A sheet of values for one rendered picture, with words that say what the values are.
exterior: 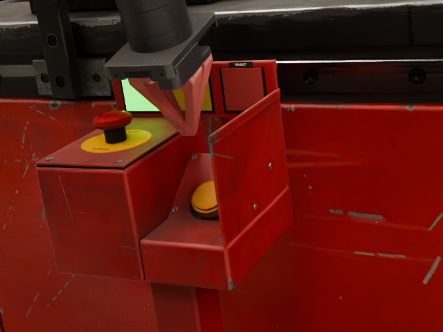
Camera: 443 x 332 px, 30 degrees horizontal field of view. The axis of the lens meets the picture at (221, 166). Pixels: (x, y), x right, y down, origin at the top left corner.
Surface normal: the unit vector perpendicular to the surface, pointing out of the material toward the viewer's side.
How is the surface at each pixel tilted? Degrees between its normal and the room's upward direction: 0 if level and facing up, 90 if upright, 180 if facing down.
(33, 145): 90
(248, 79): 90
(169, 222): 0
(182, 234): 0
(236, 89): 90
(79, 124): 90
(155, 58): 15
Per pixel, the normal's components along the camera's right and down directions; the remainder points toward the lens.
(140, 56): -0.22, -0.82
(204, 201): -0.35, -0.58
